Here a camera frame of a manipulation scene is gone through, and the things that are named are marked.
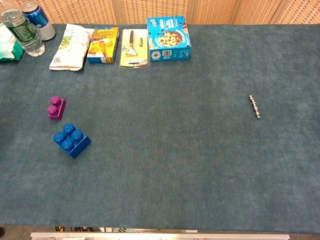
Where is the blue four-stud building block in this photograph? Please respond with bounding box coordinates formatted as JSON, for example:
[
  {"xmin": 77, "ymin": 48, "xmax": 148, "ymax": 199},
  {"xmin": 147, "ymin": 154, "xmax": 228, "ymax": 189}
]
[{"xmin": 53, "ymin": 122, "xmax": 92, "ymax": 159}]

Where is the purple two-stud building block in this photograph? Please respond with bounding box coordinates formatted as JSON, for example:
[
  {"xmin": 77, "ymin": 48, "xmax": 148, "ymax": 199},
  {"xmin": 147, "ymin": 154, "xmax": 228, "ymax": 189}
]
[{"xmin": 47, "ymin": 95, "xmax": 67, "ymax": 121}]

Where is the razor in yellow blister pack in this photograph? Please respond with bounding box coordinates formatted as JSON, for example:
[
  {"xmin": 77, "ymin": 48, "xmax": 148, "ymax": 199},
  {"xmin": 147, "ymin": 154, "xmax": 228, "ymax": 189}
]
[{"xmin": 119, "ymin": 28, "xmax": 150, "ymax": 68}]

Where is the blue cookie box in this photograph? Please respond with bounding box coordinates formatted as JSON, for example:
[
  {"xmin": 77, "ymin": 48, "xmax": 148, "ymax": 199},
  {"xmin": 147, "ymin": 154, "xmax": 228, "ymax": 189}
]
[{"xmin": 146, "ymin": 15, "xmax": 192, "ymax": 62}]

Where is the yellow orange snack box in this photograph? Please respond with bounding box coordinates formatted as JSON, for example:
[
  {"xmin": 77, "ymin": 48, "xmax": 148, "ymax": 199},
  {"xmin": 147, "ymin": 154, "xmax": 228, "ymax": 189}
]
[{"xmin": 86, "ymin": 26, "xmax": 120, "ymax": 64}]

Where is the woven rattan folding screen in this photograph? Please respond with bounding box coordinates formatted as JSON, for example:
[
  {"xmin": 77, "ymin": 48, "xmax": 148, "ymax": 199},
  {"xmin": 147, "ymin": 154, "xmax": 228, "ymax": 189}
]
[{"xmin": 0, "ymin": 0, "xmax": 320, "ymax": 25}]

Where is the white snack bag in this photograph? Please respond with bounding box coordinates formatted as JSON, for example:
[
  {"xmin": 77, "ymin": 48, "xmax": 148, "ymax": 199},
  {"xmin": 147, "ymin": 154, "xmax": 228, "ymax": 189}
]
[{"xmin": 48, "ymin": 23, "xmax": 93, "ymax": 72}]

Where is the blue silver drink can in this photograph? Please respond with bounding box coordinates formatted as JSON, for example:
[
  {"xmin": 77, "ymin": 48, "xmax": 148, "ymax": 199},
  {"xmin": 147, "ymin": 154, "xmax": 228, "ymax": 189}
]
[{"xmin": 20, "ymin": 0, "xmax": 57, "ymax": 42}]

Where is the clear green-label water bottle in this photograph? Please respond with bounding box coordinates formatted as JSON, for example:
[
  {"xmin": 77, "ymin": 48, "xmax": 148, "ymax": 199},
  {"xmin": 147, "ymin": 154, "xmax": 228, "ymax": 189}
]
[{"xmin": 0, "ymin": 9, "xmax": 46, "ymax": 57}]

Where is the green white tissue pack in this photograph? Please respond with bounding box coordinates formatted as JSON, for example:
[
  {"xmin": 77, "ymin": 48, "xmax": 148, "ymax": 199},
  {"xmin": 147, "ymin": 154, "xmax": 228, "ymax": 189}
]
[{"xmin": 0, "ymin": 22, "xmax": 25, "ymax": 62}]

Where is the small metal bead chain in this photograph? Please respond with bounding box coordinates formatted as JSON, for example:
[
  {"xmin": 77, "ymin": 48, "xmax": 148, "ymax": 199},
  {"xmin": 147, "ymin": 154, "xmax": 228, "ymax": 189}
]
[{"xmin": 248, "ymin": 94, "xmax": 261, "ymax": 120}]

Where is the aluminium frame rail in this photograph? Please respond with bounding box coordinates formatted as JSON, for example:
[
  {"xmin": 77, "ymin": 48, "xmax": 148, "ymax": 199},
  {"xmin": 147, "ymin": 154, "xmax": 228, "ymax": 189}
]
[{"xmin": 30, "ymin": 231, "xmax": 291, "ymax": 240}]

